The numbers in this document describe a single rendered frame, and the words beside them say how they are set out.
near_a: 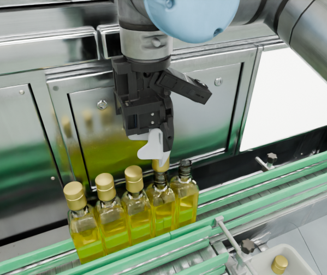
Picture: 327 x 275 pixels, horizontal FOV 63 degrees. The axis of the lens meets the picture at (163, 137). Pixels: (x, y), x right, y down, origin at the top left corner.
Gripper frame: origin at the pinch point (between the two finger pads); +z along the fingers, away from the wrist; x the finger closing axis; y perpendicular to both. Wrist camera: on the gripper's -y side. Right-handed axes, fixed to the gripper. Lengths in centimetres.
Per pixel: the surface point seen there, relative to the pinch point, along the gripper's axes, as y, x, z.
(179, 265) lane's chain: -2.1, 7.9, 30.8
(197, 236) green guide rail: -7.3, 6.2, 23.6
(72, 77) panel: 12.9, -11.9, -13.0
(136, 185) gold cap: 5.8, 1.8, 5.0
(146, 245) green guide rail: 5.2, 4.3, 22.9
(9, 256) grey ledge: 37.1, -10.4, 31.1
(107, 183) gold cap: 11.1, 1.5, 2.7
